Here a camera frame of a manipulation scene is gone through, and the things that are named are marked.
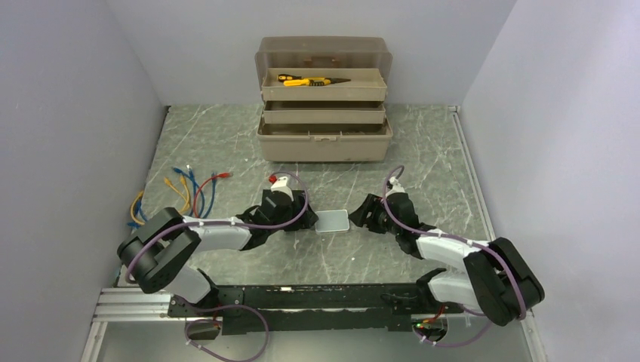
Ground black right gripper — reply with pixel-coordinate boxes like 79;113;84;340
348;194;402;236

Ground white mini router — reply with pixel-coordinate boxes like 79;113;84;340
315;210;350;234

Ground red ethernet cable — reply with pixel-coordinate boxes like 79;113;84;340
192;172;235;219

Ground blue ethernet cable long loop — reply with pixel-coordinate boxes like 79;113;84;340
202;173;217;218

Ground black network switch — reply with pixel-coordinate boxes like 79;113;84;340
262;189;306;202

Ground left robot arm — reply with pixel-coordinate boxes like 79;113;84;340
116;189;318;317

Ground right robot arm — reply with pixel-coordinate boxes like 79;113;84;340
349;192;545;327

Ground beige plastic toolbox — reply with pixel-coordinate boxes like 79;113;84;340
255;36;393;163

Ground yellow black screwdriver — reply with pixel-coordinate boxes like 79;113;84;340
277;73;305;83

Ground yellow black pliers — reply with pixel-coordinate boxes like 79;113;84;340
282;78;350;87

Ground aluminium frame rail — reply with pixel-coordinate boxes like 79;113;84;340
79;106;532;362

